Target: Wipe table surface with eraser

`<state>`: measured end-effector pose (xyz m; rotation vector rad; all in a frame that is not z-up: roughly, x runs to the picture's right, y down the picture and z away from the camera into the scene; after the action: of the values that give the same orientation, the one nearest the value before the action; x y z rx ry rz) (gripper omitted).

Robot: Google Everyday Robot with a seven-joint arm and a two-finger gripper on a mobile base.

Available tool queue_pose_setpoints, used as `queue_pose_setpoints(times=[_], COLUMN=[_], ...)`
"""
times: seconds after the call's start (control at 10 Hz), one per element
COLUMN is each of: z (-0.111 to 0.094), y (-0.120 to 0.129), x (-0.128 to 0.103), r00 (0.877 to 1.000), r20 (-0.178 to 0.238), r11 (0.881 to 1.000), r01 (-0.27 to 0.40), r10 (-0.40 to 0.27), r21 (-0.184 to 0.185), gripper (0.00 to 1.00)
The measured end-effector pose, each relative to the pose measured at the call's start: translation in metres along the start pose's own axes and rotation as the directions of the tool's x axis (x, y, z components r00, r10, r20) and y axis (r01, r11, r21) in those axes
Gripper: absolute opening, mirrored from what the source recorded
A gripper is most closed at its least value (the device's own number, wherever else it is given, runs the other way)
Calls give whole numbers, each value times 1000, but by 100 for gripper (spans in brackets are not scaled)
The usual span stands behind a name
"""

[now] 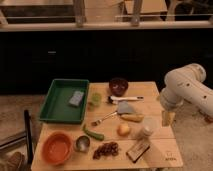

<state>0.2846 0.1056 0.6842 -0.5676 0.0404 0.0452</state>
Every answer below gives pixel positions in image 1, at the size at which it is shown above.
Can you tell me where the green okra pod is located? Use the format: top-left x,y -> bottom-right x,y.
82,125 -> 105,141

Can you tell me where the clear plastic bottle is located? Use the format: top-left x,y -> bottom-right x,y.
142,117 -> 157,136

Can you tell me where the green plastic tray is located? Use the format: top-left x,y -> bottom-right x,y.
39,79 -> 89,124

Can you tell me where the bunch of brown grapes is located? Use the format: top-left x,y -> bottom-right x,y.
93,142 -> 119,159

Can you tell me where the small green cup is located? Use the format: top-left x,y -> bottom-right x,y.
91,93 -> 102,106

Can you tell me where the small metal cup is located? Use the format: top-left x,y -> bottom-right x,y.
75,135 -> 90,153

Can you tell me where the dark red bowl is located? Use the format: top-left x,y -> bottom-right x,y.
109,77 -> 129,97

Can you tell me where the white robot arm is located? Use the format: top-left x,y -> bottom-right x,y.
159,63 -> 213,126

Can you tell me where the grey spatula yellow handle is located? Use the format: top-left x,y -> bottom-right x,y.
117,101 -> 144,122

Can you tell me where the grey sponge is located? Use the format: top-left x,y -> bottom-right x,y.
69,91 -> 84,107

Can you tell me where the black chair frame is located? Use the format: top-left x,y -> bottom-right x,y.
0,110 -> 34,164

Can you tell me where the orange plastic bowl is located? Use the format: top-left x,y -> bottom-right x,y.
41,131 -> 73,166

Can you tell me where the white handled brush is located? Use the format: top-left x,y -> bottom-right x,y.
108,96 -> 144,104

